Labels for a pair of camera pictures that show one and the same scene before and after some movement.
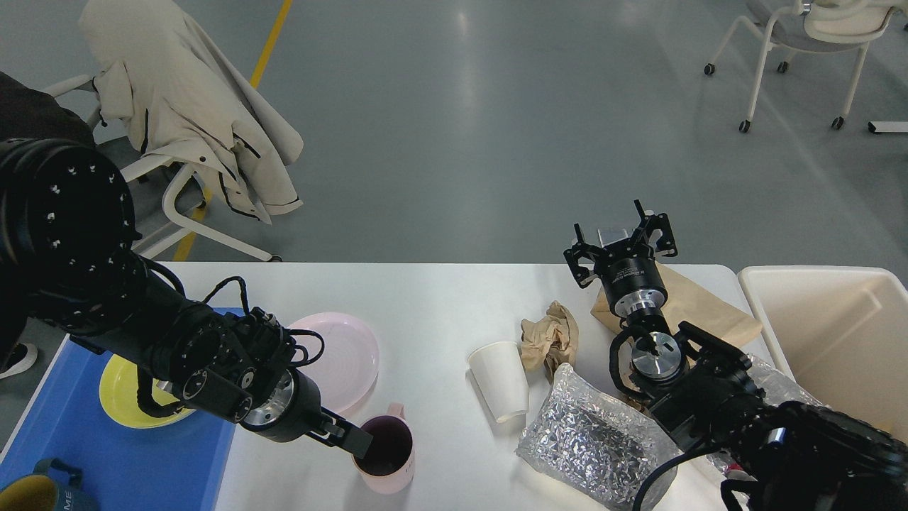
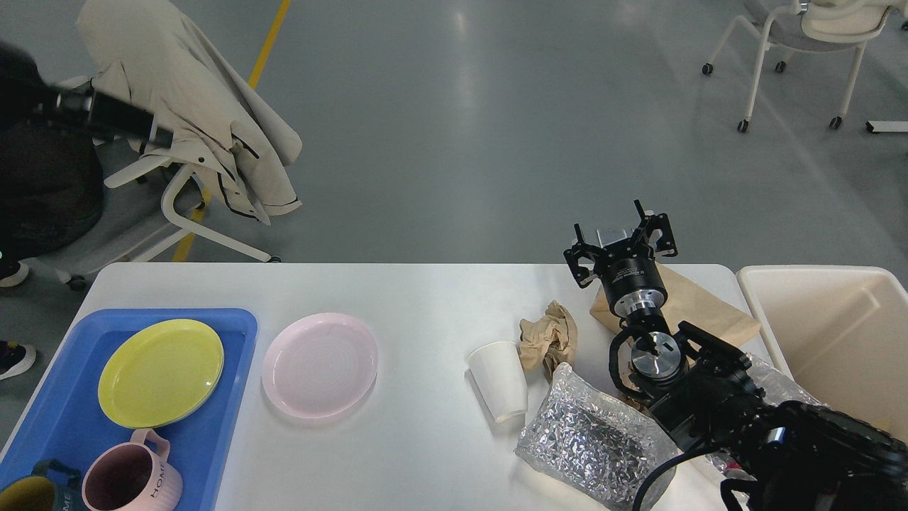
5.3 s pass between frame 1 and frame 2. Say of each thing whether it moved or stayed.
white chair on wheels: stayed
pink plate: stayed
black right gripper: stayed
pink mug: moved
